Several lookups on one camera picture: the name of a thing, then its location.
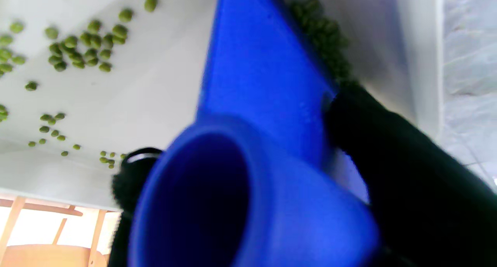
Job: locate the scattered green beans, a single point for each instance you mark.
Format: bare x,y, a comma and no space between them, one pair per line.
77,45

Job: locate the blue plastic scraper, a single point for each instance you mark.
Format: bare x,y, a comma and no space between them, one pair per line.
252,143

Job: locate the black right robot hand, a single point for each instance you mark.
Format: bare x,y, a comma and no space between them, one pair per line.
407,181

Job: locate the wooden slat back chair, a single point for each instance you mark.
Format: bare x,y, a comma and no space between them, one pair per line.
50,236

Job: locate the translucent plastic baking tray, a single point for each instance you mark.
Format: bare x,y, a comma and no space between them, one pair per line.
136,104

